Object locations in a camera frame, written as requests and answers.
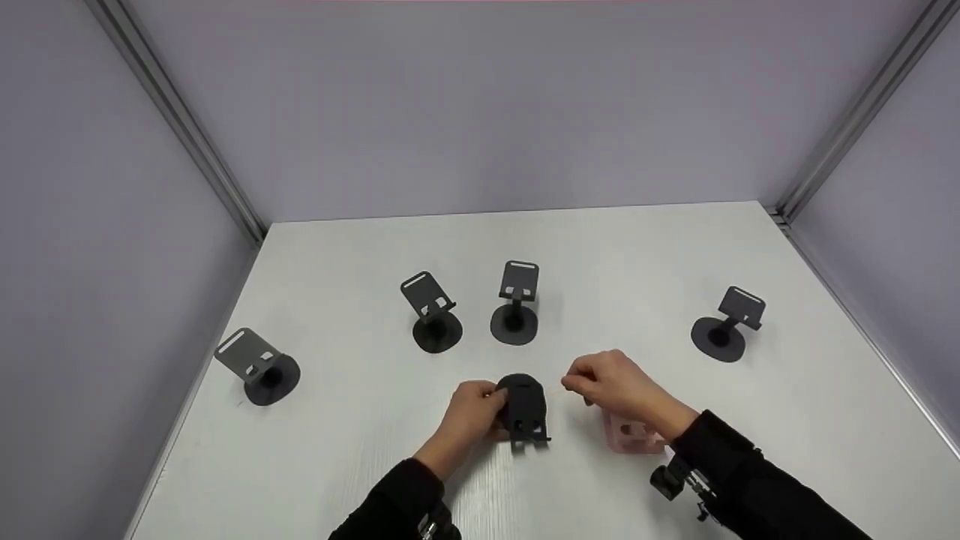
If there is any person's left forearm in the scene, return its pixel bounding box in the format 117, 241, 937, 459
328, 457, 448, 540

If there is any black phone stand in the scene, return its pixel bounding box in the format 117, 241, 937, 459
490, 260, 540, 347
691, 286, 767, 364
494, 373, 552, 454
400, 271, 464, 355
214, 328, 302, 407

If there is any black wrist band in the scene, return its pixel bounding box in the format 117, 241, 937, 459
417, 501, 463, 540
649, 454, 721, 524

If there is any person's left hand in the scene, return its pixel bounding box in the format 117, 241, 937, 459
413, 380, 512, 482

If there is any person's right forearm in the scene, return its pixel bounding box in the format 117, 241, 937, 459
670, 409, 875, 540

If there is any pink phone stand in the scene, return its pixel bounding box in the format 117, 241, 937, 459
603, 410, 668, 455

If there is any person's right hand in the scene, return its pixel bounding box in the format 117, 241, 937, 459
561, 349, 701, 443

